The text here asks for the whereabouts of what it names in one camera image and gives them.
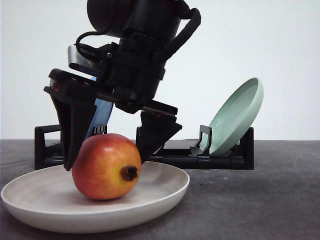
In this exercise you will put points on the blue plate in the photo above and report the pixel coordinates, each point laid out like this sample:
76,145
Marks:
101,115

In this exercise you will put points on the red yellow pomegranate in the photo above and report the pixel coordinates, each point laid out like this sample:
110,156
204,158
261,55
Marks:
106,166

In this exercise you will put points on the white plate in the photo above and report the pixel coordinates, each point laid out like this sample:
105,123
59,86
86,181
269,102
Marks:
47,200

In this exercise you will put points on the green plate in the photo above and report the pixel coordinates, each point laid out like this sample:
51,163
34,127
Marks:
234,116

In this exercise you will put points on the black plastic dish rack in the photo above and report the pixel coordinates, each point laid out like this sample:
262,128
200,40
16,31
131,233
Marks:
236,156

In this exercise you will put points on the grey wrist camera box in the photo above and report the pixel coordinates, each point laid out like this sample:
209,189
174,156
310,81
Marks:
92,60

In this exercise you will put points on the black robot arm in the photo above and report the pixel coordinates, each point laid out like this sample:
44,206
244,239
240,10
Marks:
154,20

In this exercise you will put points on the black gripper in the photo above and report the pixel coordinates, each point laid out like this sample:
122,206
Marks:
132,79

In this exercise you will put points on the black sleeved cable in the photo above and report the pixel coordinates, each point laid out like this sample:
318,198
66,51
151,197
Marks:
194,17

